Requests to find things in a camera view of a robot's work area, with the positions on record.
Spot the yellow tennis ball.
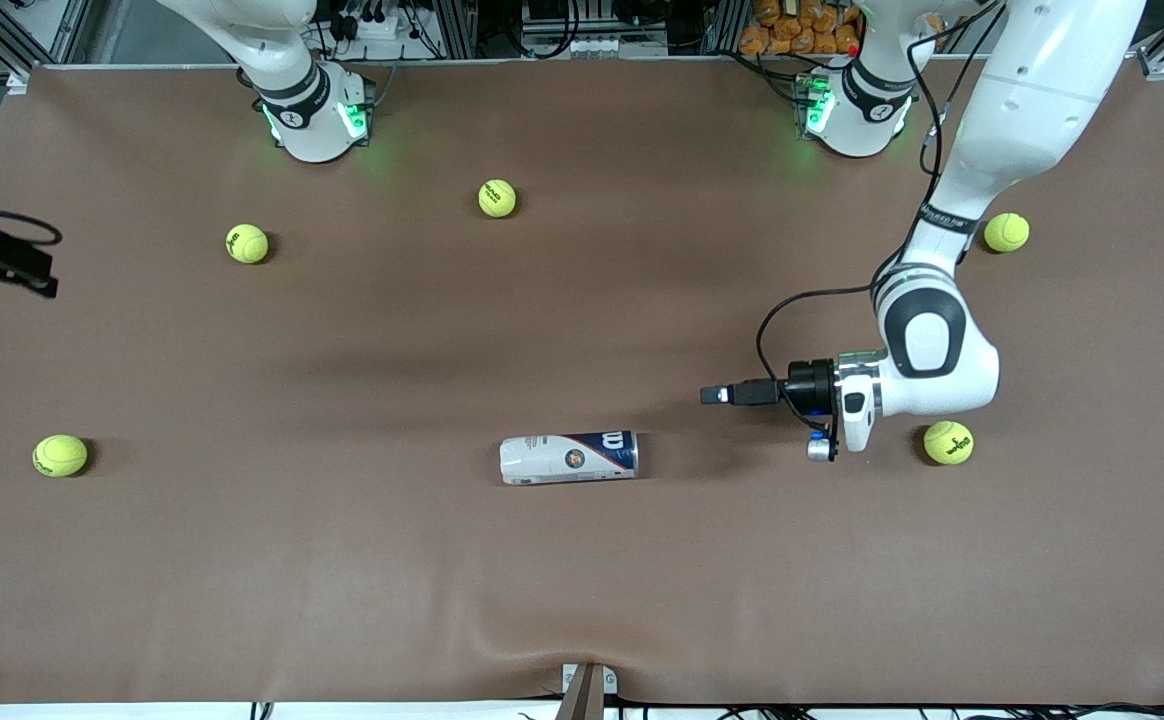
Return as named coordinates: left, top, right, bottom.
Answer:
left=923, top=420, right=975, bottom=466
left=225, top=223, right=270, bottom=265
left=32, top=434, right=89, bottom=478
left=983, top=212, right=1031, bottom=254
left=477, top=178, right=518, bottom=219

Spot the white blue tennis ball can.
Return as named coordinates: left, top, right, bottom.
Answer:
left=499, top=430, right=640, bottom=487

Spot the white power strip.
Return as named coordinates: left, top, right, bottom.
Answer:
left=337, top=8, right=415, bottom=43

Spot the metal table clamp bracket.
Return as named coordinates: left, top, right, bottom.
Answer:
left=554, top=662, right=619, bottom=720

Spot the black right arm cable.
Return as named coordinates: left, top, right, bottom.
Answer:
left=0, top=205, right=63, bottom=247

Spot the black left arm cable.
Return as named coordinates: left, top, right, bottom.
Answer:
left=755, top=0, right=1005, bottom=441

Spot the pile of orange objects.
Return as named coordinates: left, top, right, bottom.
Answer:
left=739, top=0, right=861, bottom=57

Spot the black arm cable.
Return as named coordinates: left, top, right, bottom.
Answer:
left=755, top=0, right=1005, bottom=441
left=0, top=205, right=63, bottom=247

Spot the brown table mat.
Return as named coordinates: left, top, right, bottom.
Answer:
left=0, top=55, right=1164, bottom=706

